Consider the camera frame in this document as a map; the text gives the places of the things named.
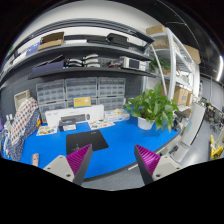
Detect yellow floor equipment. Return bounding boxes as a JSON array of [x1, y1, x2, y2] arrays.
[[210, 136, 223, 159]]

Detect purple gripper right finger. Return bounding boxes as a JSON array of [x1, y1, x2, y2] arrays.
[[133, 144, 183, 185]]

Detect small wooden block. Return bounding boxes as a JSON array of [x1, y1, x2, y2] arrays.
[[32, 153, 39, 167]]

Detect white metal shelving rack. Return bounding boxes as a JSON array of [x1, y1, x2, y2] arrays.
[[146, 25, 200, 99]]

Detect patterned fabric bag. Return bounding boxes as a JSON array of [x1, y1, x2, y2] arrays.
[[4, 97, 41, 162]]

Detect colourful leaflet centre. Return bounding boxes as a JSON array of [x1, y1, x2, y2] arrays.
[[89, 120, 114, 130]]

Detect grey drawer organizer cabinets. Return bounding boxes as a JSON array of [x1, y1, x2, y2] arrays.
[[36, 77, 126, 122]]

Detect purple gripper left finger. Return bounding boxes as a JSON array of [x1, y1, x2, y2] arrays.
[[43, 143, 94, 186]]

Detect black mouse pad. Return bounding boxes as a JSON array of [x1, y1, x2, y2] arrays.
[[66, 130, 108, 154]]

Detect open cardboard box top shelf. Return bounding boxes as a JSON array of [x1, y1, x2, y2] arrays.
[[38, 32, 64, 50]]

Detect green potted plant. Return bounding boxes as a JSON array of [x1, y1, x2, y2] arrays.
[[124, 83, 179, 131]]

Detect colourful leaflet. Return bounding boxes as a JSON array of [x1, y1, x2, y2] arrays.
[[89, 120, 114, 130], [37, 126, 57, 136]]

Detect dark blue flat box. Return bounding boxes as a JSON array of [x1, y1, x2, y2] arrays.
[[32, 60, 64, 75]]

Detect colourful leaflet left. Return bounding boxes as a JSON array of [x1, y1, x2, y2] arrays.
[[37, 126, 57, 136]]

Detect white keyboard box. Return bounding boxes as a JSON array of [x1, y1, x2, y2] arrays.
[[45, 105, 104, 126]]

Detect yellow small box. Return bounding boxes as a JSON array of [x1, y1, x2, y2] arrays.
[[73, 96, 91, 107]]

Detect white box with blue print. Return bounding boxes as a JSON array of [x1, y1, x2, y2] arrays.
[[105, 109, 130, 122]]

